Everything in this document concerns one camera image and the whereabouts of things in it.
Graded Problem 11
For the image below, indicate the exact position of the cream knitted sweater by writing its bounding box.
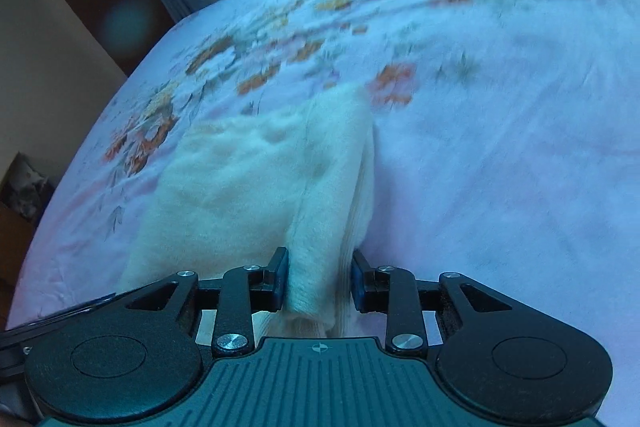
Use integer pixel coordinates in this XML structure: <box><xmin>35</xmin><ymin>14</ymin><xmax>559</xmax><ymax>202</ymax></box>
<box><xmin>119</xmin><ymin>83</ymin><xmax>374</xmax><ymax>338</ymax></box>

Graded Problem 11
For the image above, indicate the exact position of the grey item on bedside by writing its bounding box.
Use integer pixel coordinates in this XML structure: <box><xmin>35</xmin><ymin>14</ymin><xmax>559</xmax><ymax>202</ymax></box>
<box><xmin>1</xmin><ymin>153</ymin><xmax>55</xmax><ymax>227</ymax></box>

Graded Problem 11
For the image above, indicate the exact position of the pink floral bed sheet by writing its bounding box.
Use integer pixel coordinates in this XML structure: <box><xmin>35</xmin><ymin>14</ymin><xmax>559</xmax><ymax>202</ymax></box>
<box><xmin>9</xmin><ymin>0</ymin><xmax>639</xmax><ymax>426</ymax></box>

